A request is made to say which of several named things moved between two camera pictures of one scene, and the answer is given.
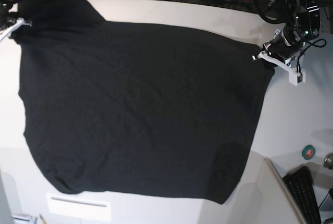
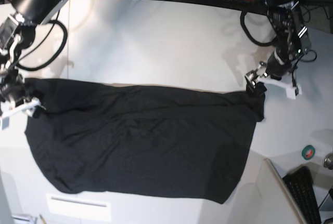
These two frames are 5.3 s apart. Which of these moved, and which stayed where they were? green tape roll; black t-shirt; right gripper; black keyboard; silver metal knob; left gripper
Moved: black t-shirt; left gripper; right gripper
Stayed: green tape roll; silver metal knob; black keyboard
